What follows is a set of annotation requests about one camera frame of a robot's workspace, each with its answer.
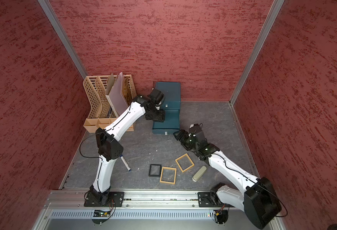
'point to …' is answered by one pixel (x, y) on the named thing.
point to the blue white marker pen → (127, 165)
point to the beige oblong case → (199, 173)
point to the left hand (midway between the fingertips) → (158, 120)
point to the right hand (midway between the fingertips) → (175, 139)
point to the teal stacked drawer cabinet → (171, 107)
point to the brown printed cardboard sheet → (110, 82)
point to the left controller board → (97, 213)
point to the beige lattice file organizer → (102, 114)
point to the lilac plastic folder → (116, 97)
